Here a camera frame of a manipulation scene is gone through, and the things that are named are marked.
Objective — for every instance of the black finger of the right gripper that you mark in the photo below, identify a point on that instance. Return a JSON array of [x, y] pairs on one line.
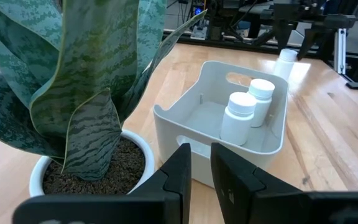
[[308, 40], [283, 34]]

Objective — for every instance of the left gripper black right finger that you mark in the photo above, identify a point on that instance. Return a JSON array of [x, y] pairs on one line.
[[244, 193]]

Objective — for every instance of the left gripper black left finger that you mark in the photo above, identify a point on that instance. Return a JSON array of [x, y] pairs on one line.
[[166, 199]]

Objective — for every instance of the white pill bottle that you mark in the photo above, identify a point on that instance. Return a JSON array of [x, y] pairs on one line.
[[284, 67], [263, 93], [236, 124]]

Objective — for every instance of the white plastic basket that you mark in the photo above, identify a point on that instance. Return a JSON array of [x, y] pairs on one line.
[[172, 130]]

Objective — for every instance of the computer tower with blue light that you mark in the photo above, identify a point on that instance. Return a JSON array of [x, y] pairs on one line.
[[197, 11]]

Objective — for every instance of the white plant pot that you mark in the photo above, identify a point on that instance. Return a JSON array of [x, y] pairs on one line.
[[34, 183]]

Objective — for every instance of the green snake plant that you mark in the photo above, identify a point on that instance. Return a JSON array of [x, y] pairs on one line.
[[95, 62]]

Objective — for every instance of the aluminium extrusion post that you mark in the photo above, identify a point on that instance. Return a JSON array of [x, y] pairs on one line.
[[340, 53]]

